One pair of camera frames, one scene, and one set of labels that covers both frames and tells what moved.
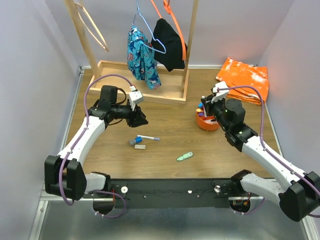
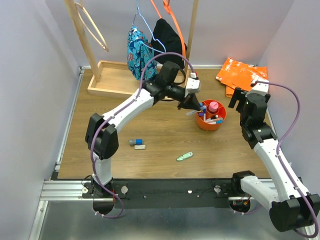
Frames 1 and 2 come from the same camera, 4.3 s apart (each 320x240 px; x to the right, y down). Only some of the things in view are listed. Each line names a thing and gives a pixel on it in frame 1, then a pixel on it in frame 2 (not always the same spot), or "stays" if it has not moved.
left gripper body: (129, 114) -> (183, 104)
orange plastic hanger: (167, 3) stays
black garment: (169, 37) stays
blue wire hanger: (150, 32) stays
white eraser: (137, 146) stays
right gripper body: (212, 109) -> (240, 95)
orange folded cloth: (235, 73) stays
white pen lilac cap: (150, 138) -> (191, 112)
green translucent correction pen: (185, 156) stays
